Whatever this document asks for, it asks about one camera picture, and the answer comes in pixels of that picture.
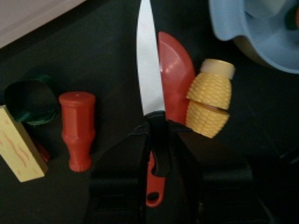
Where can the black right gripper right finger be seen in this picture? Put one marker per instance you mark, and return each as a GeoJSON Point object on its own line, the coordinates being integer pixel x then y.
{"type": "Point", "coordinates": [209, 180]}

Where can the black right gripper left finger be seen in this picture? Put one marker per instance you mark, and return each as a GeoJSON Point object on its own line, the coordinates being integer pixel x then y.
{"type": "Point", "coordinates": [120, 175]}

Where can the yellow toy block orange streaks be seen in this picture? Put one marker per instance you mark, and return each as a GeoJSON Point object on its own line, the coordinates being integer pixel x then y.
{"type": "Point", "coordinates": [18, 151]}

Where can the yellow toy corn cob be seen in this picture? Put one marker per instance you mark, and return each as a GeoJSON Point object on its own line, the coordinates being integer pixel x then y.
{"type": "Point", "coordinates": [209, 93]}

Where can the light blue bowl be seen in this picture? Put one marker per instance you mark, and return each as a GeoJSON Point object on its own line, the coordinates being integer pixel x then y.
{"type": "Point", "coordinates": [272, 49]}

